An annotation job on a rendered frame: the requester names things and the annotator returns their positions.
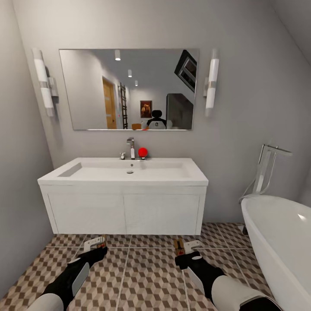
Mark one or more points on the bathtub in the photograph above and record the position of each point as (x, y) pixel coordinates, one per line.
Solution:
(280, 234)

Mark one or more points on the mousetrap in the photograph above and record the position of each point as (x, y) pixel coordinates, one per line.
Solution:
(179, 247)
(103, 245)

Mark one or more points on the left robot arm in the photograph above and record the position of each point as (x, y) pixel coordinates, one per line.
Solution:
(58, 294)

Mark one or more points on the mirror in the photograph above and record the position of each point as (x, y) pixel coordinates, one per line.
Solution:
(130, 89)

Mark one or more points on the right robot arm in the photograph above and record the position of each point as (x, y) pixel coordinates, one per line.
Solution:
(224, 292)

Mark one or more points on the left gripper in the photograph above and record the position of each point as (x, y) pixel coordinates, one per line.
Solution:
(96, 254)

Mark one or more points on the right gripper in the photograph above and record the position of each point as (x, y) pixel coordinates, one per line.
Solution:
(181, 260)

